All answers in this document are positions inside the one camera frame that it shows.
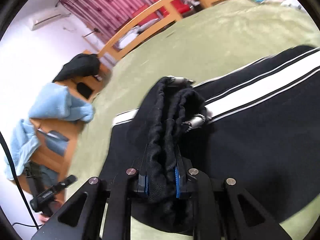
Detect light blue fleece robe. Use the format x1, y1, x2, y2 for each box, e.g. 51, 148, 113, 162
4, 83, 95, 180

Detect wooden coat rack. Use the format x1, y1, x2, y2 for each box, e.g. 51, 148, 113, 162
83, 28, 100, 38

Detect red chair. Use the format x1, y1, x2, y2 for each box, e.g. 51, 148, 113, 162
150, 0, 192, 14
132, 4, 160, 27

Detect wooden bed frame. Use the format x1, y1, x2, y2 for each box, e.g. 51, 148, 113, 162
15, 0, 250, 198

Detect person's left hand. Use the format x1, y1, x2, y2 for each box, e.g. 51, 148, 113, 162
40, 199, 64, 223

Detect white air conditioner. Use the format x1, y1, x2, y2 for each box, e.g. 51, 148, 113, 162
27, 6, 72, 31

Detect black pants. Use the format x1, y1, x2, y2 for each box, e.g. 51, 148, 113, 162
99, 44, 320, 233

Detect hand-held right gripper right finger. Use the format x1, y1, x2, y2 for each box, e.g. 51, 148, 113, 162
174, 147, 298, 240

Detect white floral pillow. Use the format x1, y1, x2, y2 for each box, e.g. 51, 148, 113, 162
280, 0, 305, 8

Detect pink floral curtain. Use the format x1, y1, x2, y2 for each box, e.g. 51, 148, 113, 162
60, 0, 160, 43

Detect black jacket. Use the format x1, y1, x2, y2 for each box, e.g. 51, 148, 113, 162
52, 53, 101, 83

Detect black cable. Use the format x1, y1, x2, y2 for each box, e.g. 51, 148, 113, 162
0, 132, 40, 230

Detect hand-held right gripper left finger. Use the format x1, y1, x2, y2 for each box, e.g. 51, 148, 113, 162
31, 145, 150, 240

